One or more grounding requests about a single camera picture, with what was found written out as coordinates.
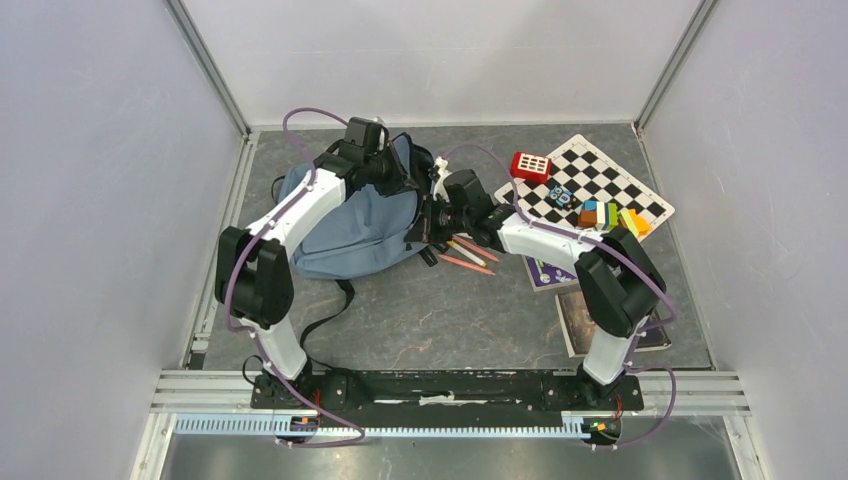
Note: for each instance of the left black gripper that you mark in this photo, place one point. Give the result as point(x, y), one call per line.
point(399, 178)

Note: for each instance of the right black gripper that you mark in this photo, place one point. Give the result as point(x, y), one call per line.
point(423, 230)

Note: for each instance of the blue student backpack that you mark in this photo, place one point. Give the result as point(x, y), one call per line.
point(363, 236)

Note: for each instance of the purple book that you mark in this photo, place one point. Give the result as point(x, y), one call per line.
point(544, 276)

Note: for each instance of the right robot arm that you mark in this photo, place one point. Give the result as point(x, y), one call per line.
point(619, 283)

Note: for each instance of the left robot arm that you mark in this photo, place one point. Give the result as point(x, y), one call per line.
point(253, 277)

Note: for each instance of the orange pencil upper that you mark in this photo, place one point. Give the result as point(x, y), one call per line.
point(475, 248)

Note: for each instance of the orange pencil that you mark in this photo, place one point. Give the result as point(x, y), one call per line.
point(466, 264)
point(475, 248)

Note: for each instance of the white yellow pen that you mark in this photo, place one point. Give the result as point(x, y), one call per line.
point(468, 254)

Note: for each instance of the orange pencil lower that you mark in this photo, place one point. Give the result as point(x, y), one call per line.
point(466, 264)

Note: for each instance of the red calculator toy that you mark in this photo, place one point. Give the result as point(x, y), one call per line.
point(530, 167)

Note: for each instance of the blue robot toy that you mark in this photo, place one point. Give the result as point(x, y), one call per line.
point(560, 197)

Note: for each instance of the checkered chess board mat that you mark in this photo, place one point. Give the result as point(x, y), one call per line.
point(589, 174)

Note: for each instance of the colourful block stack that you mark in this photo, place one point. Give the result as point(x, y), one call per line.
point(601, 216)

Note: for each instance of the dark novel book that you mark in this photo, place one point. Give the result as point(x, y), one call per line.
point(578, 327)

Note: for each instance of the orange yellow block toy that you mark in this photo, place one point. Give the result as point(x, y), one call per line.
point(634, 223)

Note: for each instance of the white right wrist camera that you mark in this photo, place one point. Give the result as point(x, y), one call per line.
point(439, 174)

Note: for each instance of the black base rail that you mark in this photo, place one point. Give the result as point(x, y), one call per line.
point(374, 399)

